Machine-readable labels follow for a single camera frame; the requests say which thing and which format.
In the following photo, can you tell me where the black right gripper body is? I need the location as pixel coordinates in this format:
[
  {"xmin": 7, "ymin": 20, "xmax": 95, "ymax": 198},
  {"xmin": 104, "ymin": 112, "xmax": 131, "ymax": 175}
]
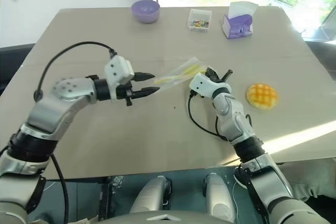
[{"xmin": 209, "ymin": 69, "xmax": 234, "ymax": 85}]

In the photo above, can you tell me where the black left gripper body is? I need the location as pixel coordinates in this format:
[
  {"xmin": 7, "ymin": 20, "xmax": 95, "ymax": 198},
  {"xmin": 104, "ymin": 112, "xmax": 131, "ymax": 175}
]
[{"xmin": 115, "ymin": 81, "xmax": 133, "ymax": 107}]

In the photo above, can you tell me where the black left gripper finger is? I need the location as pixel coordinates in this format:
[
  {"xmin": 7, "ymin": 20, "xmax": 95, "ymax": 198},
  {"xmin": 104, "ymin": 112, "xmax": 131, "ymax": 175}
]
[
  {"xmin": 134, "ymin": 71, "xmax": 154, "ymax": 83},
  {"xmin": 131, "ymin": 86, "xmax": 160, "ymax": 100}
]

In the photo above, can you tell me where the clear plastic zip bag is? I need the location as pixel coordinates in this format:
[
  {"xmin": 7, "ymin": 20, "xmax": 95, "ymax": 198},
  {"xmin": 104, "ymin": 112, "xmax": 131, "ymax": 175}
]
[{"xmin": 153, "ymin": 56, "xmax": 211, "ymax": 91}]

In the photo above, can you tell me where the orange round bun snack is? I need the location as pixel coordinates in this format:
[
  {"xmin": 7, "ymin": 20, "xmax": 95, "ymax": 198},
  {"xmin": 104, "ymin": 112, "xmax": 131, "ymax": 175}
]
[{"xmin": 246, "ymin": 83, "xmax": 279, "ymax": 110}]

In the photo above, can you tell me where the beige table cover sheet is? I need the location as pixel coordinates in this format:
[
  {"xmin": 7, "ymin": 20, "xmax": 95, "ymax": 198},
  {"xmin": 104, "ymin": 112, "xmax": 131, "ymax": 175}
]
[{"xmin": 0, "ymin": 6, "xmax": 336, "ymax": 180}]

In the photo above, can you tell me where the purple tissue box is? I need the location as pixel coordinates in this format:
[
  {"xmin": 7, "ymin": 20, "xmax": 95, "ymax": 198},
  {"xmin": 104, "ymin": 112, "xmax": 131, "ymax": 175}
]
[{"xmin": 222, "ymin": 13, "xmax": 254, "ymax": 40}]

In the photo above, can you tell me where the clear box with colourful bits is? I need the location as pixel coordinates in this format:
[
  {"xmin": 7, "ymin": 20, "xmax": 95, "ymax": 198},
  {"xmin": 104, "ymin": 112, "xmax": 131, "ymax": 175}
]
[{"xmin": 187, "ymin": 8, "xmax": 213, "ymax": 33}]

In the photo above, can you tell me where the purple bowl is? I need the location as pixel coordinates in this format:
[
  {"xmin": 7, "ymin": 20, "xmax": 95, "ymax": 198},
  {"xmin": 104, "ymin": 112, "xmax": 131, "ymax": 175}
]
[{"xmin": 131, "ymin": 0, "xmax": 161, "ymax": 24}]

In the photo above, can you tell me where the white tissue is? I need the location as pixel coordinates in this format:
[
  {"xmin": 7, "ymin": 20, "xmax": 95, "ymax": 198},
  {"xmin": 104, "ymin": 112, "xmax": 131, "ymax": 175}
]
[{"xmin": 228, "ymin": 1, "xmax": 259, "ymax": 17}]

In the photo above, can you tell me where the silver left robot leg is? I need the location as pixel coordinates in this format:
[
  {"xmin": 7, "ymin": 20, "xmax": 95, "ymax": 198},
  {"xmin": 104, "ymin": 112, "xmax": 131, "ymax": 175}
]
[{"xmin": 130, "ymin": 175, "xmax": 173, "ymax": 216}]

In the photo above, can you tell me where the silver robot leg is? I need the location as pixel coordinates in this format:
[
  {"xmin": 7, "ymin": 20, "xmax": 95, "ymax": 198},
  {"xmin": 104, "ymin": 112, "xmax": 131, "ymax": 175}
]
[
  {"xmin": 130, "ymin": 175, "xmax": 173, "ymax": 216},
  {"xmin": 203, "ymin": 173, "xmax": 236, "ymax": 222}
]

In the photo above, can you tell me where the silver right robot leg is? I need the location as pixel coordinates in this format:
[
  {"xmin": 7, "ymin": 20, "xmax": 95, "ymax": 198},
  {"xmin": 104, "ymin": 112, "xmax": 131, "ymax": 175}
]
[{"xmin": 203, "ymin": 173, "xmax": 236, "ymax": 222}]

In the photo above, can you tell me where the grey robot torso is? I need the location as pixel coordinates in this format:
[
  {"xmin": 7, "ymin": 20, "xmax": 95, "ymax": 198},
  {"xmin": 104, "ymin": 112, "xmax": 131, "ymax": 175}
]
[{"xmin": 97, "ymin": 209, "xmax": 237, "ymax": 224}]

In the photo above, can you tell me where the beige trouser leg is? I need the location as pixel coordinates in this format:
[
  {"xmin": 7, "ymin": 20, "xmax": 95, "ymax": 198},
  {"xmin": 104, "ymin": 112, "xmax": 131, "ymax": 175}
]
[{"xmin": 278, "ymin": 157, "xmax": 336, "ymax": 204}]

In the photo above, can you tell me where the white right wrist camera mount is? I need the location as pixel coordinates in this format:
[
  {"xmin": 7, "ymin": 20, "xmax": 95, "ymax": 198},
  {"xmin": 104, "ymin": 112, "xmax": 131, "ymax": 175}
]
[{"xmin": 189, "ymin": 72, "xmax": 219, "ymax": 98}]

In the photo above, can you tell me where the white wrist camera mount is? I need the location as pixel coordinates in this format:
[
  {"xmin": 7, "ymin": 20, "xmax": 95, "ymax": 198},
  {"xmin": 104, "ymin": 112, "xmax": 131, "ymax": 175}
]
[
  {"xmin": 189, "ymin": 72, "xmax": 219, "ymax": 98},
  {"xmin": 103, "ymin": 55, "xmax": 135, "ymax": 102}
]

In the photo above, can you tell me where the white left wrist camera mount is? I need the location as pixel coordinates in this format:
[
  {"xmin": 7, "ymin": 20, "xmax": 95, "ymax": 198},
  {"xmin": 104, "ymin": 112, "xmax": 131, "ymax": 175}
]
[{"xmin": 103, "ymin": 55, "xmax": 135, "ymax": 102}]

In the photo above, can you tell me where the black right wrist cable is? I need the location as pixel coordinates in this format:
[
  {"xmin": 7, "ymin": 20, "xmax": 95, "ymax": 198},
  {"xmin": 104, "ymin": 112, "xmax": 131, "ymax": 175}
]
[{"xmin": 187, "ymin": 90, "xmax": 229, "ymax": 141}]

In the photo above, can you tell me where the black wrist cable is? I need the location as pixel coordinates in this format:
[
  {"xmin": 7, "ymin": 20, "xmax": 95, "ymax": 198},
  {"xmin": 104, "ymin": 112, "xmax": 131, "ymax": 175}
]
[
  {"xmin": 187, "ymin": 90, "xmax": 229, "ymax": 141},
  {"xmin": 33, "ymin": 41, "xmax": 118, "ymax": 103}
]

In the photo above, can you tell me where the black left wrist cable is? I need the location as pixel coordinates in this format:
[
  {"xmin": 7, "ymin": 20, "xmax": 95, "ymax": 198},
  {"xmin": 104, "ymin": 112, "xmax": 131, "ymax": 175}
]
[{"xmin": 33, "ymin": 41, "xmax": 118, "ymax": 103}]

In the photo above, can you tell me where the black left upper arm cable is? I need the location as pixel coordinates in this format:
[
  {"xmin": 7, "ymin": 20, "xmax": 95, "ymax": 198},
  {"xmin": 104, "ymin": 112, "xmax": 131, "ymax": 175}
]
[{"xmin": 50, "ymin": 153, "xmax": 69, "ymax": 224}]

